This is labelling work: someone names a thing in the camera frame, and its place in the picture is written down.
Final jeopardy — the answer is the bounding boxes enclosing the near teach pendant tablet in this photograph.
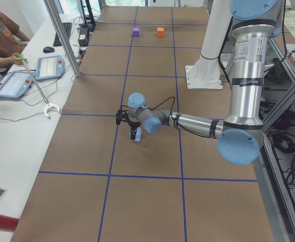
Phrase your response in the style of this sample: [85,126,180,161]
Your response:
[0,71,35,98]

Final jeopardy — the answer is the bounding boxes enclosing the black computer mouse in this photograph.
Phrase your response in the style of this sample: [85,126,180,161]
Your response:
[43,46,55,53]

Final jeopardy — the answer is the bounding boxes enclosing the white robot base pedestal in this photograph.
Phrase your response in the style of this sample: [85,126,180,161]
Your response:
[185,0,232,89]

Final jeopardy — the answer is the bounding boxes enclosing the black power adapter box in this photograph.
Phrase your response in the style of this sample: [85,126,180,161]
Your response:
[78,28,90,47]

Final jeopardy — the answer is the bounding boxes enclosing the far teach pendant tablet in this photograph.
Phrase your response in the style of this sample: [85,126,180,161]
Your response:
[35,55,64,81]

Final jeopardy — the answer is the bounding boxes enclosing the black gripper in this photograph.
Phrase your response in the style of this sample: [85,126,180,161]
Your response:
[128,120,140,139]

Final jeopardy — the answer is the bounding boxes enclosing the person in brown shirt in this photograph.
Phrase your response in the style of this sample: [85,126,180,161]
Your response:
[0,11,30,68]

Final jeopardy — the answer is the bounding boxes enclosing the black keyboard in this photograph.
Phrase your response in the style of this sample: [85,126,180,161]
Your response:
[53,22,73,47]

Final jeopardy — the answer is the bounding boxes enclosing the orange foam block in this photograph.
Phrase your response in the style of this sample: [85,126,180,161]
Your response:
[157,27,164,38]

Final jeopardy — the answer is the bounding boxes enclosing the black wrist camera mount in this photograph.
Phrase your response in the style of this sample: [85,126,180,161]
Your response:
[116,109,128,126]

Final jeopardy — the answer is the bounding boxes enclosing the reacher grabber tool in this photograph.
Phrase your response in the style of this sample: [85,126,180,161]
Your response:
[17,53,60,120]

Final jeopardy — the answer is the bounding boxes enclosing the aluminium frame post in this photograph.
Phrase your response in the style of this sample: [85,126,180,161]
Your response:
[44,0,81,77]

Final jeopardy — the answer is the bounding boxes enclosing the teach pendant tablet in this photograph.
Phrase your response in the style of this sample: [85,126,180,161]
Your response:
[0,71,35,98]
[35,55,64,81]

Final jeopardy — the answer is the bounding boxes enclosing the light blue foam block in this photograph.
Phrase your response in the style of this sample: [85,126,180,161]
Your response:
[130,127,141,142]

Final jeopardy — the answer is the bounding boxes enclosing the red cylinder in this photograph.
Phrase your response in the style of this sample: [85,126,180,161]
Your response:
[0,214,19,232]

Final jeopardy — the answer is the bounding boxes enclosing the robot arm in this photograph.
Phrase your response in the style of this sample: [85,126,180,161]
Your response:
[118,1,285,165]

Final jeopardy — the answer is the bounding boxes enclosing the purple foam block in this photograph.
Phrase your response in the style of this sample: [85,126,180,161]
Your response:
[132,27,140,37]

